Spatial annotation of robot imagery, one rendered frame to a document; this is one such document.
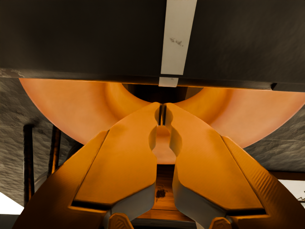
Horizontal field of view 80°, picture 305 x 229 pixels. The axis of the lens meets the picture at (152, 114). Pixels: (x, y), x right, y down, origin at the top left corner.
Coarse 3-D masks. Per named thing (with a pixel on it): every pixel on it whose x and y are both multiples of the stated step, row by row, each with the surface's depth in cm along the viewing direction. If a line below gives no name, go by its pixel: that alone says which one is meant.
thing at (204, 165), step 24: (168, 120) 12; (192, 120) 10; (192, 144) 9; (216, 144) 9; (192, 168) 7; (216, 168) 7; (192, 192) 6; (216, 192) 6; (240, 192) 6; (192, 216) 7; (216, 216) 6
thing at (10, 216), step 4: (0, 216) 606; (4, 216) 607; (8, 216) 607; (12, 216) 608; (16, 216) 608; (0, 220) 599; (4, 220) 599; (8, 220) 599; (12, 220) 600; (0, 224) 591; (4, 224) 591; (8, 224) 592; (12, 224) 592; (0, 228) 584; (4, 228) 584; (8, 228) 585
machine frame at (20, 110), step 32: (0, 96) 20; (160, 96) 28; (0, 128) 33; (32, 128) 33; (288, 128) 22; (0, 160) 43; (64, 160) 42; (256, 160) 39; (288, 160) 38; (0, 192) 58
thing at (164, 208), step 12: (168, 168) 23; (156, 180) 22; (168, 180) 22; (156, 192) 21; (168, 192) 21; (156, 204) 20; (168, 204) 20; (144, 216) 19; (156, 216) 19; (168, 216) 19; (180, 216) 19; (168, 228) 21; (180, 228) 21; (192, 228) 21
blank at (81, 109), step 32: (32, 96) 10; (64, 96) 10; (96, 96) 10; (128, 96) 13; (192, 96) 14; (224, 96) 10; (256, 96) 10; (288, 96) 10; (64, 128) 12; (96, 128) 12; (160, 128) 13; (224, 128) 12; (256, 128) 12; (160, 160) 15
